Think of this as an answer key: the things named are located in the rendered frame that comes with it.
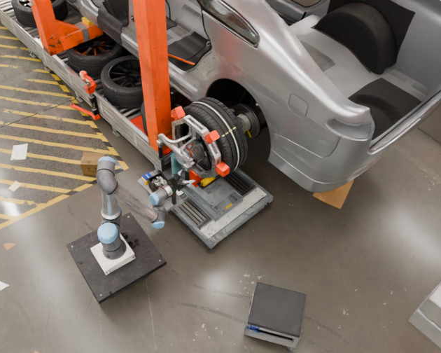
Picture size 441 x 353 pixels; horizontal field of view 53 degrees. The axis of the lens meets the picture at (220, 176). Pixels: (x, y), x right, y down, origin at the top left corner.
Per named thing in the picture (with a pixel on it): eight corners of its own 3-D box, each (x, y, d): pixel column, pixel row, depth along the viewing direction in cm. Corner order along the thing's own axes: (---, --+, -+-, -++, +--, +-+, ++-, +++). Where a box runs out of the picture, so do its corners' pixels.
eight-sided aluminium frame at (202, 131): (219, 185, 378) (222, 140, 336) (213, 190, 375) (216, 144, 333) (178, 150, 402) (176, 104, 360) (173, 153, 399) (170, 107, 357)
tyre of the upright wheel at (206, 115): (187, 114, 410) (227, 174, 410) (166, 126, 399) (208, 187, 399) (213, 82, 351) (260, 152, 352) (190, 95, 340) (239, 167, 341)
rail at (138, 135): (168, 164, 445) (167, 149, 428) (160, 169, 440) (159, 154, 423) (43, 51, 555) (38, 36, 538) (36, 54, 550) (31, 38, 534)
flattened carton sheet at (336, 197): (357, 173, 471) (358, 170, 469) (340, 209, 439) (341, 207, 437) (330, 162, 479) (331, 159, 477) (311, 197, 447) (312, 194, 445)
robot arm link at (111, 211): (101, 232, 356) (92, 169, 300) (103, 214, 367) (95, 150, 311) (120, 232, 358) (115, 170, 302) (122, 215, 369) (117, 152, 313)
